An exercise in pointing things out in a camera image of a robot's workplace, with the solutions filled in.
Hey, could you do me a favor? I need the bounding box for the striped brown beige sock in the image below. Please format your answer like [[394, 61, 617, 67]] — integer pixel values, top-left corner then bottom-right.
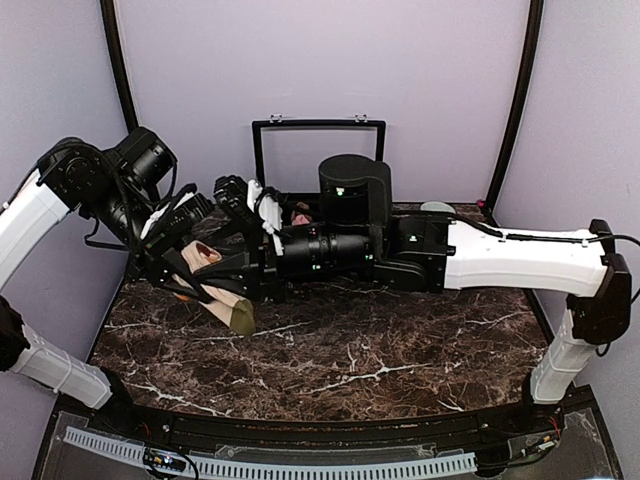
[[172, 239, 257, 337]]

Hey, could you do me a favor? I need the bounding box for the pink patterned sock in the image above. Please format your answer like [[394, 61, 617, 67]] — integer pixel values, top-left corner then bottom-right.
[[291, 214, 312, 226]]

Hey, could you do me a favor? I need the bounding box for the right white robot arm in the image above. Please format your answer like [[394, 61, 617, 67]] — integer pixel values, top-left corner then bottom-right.
[[195, 154, 633, 434]]

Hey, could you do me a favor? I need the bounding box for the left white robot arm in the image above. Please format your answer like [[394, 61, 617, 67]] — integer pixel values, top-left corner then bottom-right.
[[1, 127, 211, 436]]

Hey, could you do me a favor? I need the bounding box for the black glass-lid storage box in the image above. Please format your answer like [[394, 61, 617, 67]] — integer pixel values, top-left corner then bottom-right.
[[251, 114, 387, 197]]

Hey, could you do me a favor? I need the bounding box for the far pale green bowl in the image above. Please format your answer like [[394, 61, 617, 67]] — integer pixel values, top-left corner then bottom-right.
[[420, 201, 456, 214]]

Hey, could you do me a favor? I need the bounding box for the small circuit board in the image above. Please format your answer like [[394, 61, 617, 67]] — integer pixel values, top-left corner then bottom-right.
[[143, 449, 187, 472]]

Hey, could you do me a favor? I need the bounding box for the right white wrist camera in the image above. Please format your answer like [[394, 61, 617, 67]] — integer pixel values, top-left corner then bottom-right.
[[246, 179, 284, 256]]

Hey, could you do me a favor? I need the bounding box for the white slotted cable duct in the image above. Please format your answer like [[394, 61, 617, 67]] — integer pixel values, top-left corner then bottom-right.
[[63, 427, 478, 479]]

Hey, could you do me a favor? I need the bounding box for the left black frame post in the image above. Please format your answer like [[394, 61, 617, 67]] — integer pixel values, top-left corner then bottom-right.
[[99, 0, 139, 133]]

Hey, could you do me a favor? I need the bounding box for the black frame post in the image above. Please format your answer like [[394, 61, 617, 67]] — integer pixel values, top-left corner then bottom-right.
[[99, 0, 139, 133], [483, 0, 544, 217]]

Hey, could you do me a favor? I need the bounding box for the right black frame post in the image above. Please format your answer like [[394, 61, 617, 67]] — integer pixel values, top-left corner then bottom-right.
[[483, 0, 544, 217]]

